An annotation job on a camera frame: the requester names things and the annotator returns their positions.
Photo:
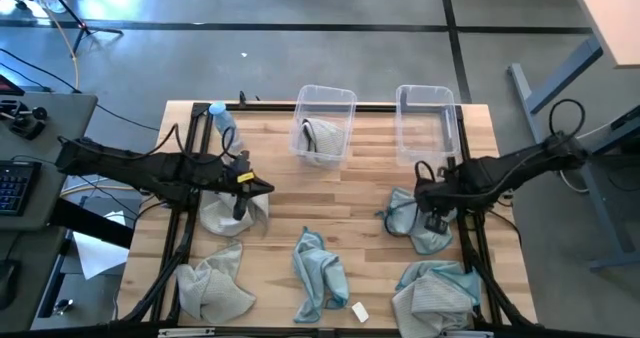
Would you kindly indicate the grey side desk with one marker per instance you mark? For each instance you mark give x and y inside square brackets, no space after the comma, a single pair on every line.
[65,118]

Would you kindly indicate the black tripod stand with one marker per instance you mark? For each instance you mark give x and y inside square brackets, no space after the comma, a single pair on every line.
[86,28]

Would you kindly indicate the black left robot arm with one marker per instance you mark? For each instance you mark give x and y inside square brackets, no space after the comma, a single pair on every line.
[150,170]

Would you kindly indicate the black clamp device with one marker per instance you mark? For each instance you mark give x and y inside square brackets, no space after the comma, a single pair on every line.
[27,123]

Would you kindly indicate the silver frame bracket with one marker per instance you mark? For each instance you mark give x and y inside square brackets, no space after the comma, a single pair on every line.
[185,332]
[465,334]

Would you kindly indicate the grey microfiber towel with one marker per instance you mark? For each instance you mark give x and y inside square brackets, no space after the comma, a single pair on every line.
[215,288]
[430,308]
[327,138]
[217,218]

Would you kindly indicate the black keyboard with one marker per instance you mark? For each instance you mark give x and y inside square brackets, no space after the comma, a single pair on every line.
[15,188]

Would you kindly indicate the black computer mouse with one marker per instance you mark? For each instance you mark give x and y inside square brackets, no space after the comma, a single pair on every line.
[7,283]

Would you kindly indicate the light wooden table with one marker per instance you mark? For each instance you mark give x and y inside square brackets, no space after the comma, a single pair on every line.
[615,18]

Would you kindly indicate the clear plastic bin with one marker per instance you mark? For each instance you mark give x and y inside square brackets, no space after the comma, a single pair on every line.
[425,128]
[300,128]

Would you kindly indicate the black aluminium table frame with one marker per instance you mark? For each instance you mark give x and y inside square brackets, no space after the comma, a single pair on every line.
[270,107]

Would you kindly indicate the white paper sheet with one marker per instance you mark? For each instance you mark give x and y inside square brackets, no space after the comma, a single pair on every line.
[95,253]

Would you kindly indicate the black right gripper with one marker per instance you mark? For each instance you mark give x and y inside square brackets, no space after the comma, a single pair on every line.
[435,193]

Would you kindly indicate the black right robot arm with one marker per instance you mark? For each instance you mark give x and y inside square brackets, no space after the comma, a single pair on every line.
[500,173]

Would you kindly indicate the blue microfiber towel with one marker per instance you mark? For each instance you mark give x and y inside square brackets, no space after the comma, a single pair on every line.
[315,273]
[400,210]
[440,268]

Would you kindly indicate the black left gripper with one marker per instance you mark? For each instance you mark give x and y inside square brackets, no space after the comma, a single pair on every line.
[230,183]

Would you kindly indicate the clear plastic water bottle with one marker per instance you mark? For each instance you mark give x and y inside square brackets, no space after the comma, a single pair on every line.
[225,125]

